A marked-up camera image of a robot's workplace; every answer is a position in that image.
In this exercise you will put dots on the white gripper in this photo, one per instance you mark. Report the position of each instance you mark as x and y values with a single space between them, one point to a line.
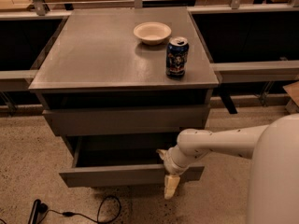
171 163

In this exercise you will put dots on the grey drawer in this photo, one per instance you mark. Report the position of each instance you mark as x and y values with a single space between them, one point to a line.
117 160
128 120

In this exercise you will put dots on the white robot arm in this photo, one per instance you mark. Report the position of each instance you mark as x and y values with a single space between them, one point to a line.
274 175

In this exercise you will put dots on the grey top drawer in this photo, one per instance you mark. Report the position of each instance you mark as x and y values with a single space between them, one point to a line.
128 120

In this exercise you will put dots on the grey drawer cabinet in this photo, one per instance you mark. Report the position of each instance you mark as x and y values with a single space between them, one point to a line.
97 62

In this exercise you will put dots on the blue soda can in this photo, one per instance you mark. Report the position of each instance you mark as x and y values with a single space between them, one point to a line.
176 56

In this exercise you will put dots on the black power adapter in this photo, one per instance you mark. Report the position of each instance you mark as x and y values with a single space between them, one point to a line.
37 209

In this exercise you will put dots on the white paper bowl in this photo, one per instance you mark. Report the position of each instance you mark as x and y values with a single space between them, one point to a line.
152 33

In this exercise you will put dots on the grey metal rail frame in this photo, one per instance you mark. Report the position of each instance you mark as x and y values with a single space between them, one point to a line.
270 71

